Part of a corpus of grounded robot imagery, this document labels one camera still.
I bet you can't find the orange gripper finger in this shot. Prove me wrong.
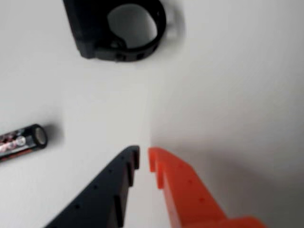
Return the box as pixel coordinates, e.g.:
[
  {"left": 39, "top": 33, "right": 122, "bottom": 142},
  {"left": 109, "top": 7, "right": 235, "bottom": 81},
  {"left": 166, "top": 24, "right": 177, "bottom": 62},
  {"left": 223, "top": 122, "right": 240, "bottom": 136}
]
[{"left": 147, "top": 147, "right": 268, "bottom": 228}]

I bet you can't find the navy gripper finger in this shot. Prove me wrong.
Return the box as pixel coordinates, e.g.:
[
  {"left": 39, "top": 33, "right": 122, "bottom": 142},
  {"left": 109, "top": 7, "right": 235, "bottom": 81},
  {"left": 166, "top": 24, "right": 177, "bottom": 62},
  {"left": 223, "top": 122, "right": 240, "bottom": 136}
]
[{"left": 44, "top": 145, "right": 141, "bottom": 228}]

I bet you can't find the black AA battery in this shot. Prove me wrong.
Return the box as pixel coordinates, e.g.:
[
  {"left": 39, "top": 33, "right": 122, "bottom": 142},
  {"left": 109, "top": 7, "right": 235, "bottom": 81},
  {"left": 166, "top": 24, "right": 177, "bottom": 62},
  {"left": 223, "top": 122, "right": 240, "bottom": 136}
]
[{"left": 0, "top": 123, "right": 48, "bottom": 163}]

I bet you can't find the black plastic ring clamp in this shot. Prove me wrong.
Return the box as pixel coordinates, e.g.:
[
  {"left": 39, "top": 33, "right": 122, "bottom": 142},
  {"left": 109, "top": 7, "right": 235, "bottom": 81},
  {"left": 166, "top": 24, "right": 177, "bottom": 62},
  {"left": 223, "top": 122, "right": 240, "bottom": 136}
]
[{"left": 62, "top": 0, "right": 167, "bottom": 62}]

